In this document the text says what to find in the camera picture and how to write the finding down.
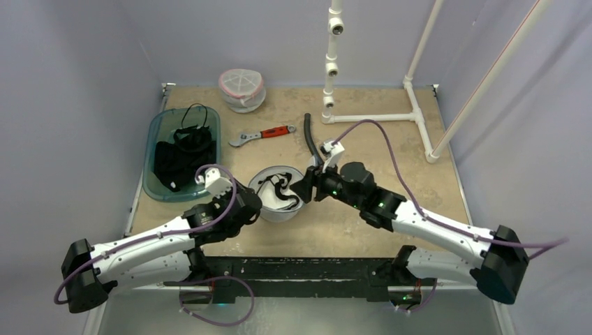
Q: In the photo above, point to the pink trimmed mesh laundry bag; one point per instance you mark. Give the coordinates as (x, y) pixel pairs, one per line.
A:
(242, 90)

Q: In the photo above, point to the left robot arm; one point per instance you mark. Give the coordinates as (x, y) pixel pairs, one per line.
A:
(171, 252)

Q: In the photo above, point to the red handled adjustable wrench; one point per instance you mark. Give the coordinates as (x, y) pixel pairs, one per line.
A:
(243, 138)

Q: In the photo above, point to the white mesh laundry bag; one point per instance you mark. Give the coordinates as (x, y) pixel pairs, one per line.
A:
(272, 185)

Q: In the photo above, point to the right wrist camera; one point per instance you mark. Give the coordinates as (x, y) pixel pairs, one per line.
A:
(333, 151)

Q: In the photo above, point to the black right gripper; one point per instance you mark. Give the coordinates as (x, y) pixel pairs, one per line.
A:
(313, 183)

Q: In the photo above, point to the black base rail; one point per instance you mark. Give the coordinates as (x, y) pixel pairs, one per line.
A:
(284, 277)

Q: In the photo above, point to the teal plastic bin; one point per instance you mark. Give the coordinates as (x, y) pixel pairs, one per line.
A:
(162, 128)

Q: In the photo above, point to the black bra in bin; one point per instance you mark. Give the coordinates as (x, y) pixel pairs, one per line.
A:
(175, 163)

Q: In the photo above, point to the white PVC pipe frame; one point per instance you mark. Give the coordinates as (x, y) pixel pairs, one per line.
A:
(335, 27)

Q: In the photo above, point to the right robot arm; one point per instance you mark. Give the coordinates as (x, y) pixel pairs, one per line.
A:
(491, 260)

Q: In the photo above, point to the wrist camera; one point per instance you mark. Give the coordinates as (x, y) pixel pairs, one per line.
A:
(215, 183)
(333, 151)

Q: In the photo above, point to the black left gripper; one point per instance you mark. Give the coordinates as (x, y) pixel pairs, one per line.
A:
(241, 189)

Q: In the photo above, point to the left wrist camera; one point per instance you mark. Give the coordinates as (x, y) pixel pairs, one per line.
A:
(215, 183)

